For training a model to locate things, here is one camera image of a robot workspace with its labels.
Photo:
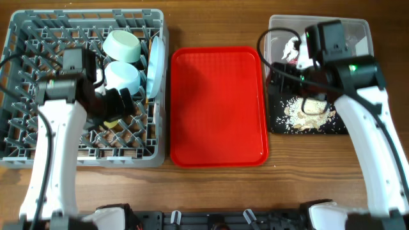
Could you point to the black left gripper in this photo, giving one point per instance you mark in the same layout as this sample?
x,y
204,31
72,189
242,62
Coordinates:
x,y
120,110

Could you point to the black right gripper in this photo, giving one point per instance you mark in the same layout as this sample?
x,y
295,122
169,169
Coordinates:
x,y
289,82

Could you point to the yellow plastic cup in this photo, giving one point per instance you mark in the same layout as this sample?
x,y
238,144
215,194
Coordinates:
x,y
111,124

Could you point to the white napkin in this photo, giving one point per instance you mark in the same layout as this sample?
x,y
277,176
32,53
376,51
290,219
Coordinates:
x,y
290,53

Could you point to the light blue saucer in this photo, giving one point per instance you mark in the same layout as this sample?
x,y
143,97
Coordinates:
x,y
121,75

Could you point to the rice food scraps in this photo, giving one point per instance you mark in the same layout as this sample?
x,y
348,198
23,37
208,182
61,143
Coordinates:
x,y
304,115

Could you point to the green bowl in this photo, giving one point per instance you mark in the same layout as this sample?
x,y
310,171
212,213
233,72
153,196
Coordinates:
x,y
122,46

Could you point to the light blue plate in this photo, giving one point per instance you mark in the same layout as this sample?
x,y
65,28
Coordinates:
x,y
155,67

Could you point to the white plastic fork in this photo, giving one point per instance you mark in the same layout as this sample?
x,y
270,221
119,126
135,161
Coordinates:
x,y
155,113

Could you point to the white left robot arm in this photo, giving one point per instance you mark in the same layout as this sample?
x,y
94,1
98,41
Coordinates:
x,y
63,108

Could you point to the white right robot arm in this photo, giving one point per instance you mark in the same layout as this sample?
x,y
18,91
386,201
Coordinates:
x,y
356,88

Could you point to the grey dishwasher rack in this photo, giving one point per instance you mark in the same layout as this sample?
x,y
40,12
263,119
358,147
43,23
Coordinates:
x,y
33,49

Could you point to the black plastic tray bin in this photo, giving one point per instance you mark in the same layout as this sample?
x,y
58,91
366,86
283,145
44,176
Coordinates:
x,y
336,126

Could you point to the red plastic tray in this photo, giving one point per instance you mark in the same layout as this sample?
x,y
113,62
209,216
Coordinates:
x,y
217,108

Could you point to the clear plastic bin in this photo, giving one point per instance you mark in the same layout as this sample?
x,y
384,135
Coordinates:
x,y
356,31

